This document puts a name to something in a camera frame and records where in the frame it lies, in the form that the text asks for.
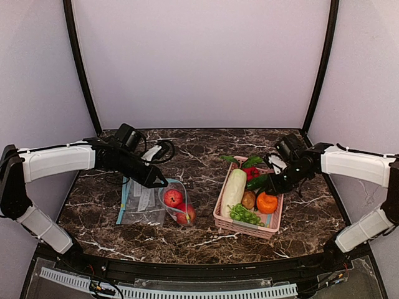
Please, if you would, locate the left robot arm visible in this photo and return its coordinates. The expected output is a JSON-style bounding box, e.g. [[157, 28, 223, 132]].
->
[[1, 123, 175, 255]]

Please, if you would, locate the white radish toy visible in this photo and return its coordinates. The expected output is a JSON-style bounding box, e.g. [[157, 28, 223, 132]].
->
[[220, 169, 247, 218]]

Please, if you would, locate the orange carrot toy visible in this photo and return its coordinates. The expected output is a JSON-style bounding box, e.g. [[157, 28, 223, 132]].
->
[[256, 192, 278, 214]]

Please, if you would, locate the clear zip bag blue zipper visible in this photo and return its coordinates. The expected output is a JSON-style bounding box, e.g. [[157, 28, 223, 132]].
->
[[158, 179, 196, 227]]

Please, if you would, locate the black frame post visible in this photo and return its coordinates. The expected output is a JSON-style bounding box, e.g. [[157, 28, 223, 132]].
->
[[302, 0, 340, 136], [62, 0, 102, 135]]

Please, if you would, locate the green grapes toy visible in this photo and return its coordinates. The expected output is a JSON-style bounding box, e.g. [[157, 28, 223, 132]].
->
[[227, 204, 265, 227]]

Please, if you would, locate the red apple toy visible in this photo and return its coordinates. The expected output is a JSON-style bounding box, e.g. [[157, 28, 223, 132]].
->
[[163, 189, 184, 208]]

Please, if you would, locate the black frame post left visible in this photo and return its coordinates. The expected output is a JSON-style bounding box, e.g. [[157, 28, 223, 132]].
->
[[62, 0, 102, 135]]

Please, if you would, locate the red tomato toy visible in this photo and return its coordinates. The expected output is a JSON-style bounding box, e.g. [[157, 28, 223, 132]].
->
[[243, 166, 260, 182]]

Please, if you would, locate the brown potato toy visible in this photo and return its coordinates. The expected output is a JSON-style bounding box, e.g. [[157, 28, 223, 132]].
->
[[241, 190, 256, 210]]

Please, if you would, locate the green cucumber toy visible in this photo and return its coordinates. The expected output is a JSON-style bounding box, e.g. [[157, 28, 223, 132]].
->
[[246, 174, 269, 191]]

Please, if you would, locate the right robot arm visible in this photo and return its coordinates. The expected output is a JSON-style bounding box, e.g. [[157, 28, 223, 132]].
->
[[264, 134, 398, 253]]

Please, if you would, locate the black front rail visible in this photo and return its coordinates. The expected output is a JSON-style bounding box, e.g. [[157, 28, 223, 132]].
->
[[77, 252, 328, 286]]

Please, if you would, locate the green leaf sprig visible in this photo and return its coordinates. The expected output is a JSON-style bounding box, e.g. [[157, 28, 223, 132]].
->
[[220, 155, 264, 169]]

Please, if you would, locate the pink plastic basket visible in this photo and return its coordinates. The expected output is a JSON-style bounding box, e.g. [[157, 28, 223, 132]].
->
[[213, 164, 284, 239]]

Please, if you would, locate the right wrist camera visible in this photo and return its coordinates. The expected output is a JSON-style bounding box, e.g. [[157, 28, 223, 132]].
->
[[263, 153, 287, 174]]

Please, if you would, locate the black frame post right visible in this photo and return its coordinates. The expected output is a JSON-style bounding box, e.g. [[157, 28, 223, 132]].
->
[[302, 0, 340, 136]]

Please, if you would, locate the pink red fruit toy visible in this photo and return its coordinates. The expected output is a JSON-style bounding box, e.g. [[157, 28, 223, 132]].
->
[[176, 203, 196, 226]]

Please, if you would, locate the white slotted cable duct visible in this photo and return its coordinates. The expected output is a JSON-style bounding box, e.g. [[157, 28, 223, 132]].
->
[[39, 267, 298, 298]]

